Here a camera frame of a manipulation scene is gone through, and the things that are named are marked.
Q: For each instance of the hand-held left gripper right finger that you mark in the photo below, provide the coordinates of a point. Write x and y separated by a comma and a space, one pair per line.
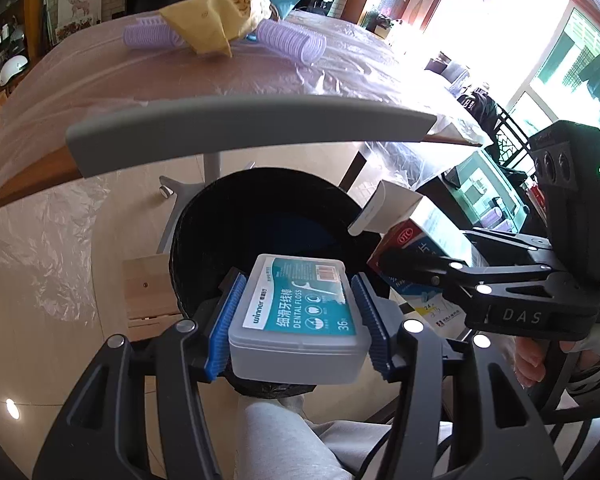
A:
375, 325

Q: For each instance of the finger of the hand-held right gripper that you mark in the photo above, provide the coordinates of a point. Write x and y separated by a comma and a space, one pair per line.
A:
445, 272
510, 242

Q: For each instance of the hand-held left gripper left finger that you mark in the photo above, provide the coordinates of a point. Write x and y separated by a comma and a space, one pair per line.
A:
225, 325

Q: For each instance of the white medicine box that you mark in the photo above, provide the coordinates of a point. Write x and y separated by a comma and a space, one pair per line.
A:
430, 230

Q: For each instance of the clear dental floss box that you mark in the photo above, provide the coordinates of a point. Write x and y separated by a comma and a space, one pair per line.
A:
295, 320

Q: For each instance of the black trash bin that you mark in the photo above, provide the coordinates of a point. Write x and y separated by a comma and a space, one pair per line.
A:
260, 210

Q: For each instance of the person's right hand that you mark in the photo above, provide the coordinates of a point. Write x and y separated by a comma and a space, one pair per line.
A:
530, 362

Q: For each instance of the glass display box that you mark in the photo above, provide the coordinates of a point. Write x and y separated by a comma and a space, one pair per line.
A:
485, 190

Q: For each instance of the black lattice chair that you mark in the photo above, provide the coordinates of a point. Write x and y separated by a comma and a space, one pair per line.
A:
512, 135

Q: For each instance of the person's leg in grey pants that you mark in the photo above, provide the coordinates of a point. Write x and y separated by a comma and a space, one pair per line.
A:
280, 440

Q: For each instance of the purple cushion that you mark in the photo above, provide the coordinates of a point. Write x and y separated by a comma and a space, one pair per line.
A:
445, 67

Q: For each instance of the grey office chair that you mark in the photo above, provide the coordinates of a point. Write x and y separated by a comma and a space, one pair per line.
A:
250, 130

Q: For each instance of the purple hair roller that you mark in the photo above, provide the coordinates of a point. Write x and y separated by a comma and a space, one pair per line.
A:
150, 32
290, 40

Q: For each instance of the white helmet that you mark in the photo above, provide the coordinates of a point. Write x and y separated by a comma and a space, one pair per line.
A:
14, 67

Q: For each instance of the red flower picture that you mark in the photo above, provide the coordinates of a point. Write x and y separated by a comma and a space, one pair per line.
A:
75, 27

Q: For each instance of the giraffe picture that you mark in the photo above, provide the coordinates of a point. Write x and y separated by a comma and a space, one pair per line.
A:
80, 2

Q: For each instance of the grey helmet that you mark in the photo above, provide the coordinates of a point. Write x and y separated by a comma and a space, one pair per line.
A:
16, 35

